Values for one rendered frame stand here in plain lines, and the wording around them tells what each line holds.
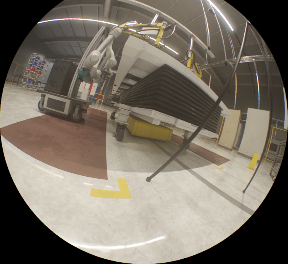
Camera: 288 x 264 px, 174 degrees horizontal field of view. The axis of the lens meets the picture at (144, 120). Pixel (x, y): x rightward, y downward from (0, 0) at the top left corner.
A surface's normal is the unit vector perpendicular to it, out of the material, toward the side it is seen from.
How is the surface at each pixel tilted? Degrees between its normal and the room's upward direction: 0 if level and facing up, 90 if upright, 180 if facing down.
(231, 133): 90
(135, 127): 90
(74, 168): 0
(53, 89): 90
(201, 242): 0
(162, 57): 90
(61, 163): 0
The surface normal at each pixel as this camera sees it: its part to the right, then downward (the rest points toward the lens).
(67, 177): 0.29, -0.96
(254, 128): -0.89, -0.25
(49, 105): 0.40, 0.18
